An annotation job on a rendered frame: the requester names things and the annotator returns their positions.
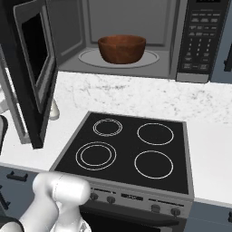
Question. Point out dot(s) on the brown wooden bowl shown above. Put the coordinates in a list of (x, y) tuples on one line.
[(121, 48)]

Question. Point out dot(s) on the dark cooker knob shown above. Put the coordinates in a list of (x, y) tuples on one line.
[(111, 199), (175, 211), (94, 196), (155, 208)]

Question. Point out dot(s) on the grey microwave oven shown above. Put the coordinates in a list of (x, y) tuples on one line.
[(127, 18)]

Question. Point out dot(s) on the white tap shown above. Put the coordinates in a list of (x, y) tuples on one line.
[(54, 110)]

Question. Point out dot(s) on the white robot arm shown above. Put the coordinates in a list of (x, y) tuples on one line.
[(57, 188)]

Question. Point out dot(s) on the blue-grey base cupboard door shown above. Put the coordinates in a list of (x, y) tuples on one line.
[(208, 219)]

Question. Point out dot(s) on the black microwave door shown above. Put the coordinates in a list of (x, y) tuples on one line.
[(33, 60)]

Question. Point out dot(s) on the blue-grey wall cupboard door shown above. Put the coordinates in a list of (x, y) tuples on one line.
[(220, 36)]

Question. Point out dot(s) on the blue-grey drawer front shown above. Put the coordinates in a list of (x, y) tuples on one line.
[(18, 187)]

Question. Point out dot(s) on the dark sink basin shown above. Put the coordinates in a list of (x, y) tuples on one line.
[(2, 133)]

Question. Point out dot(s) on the black hob cooker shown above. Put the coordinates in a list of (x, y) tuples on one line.
[(127, 145)]

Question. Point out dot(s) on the black oven door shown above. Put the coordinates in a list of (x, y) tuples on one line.
[(120, 226)]

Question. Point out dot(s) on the grey microwave turntable plate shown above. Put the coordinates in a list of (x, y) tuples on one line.
[(151, 59)]

